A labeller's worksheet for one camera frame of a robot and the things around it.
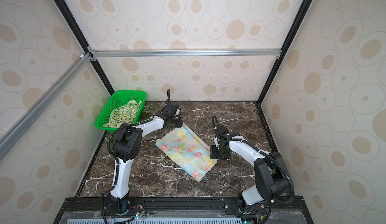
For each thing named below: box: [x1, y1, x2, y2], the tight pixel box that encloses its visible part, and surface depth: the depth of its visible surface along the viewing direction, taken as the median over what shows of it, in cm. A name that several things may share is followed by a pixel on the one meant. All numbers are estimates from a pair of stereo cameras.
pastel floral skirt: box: [155, 126, 218, 183], surface depth 91 cm
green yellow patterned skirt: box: [102, 98, 142, 129], surface depth 108 cm
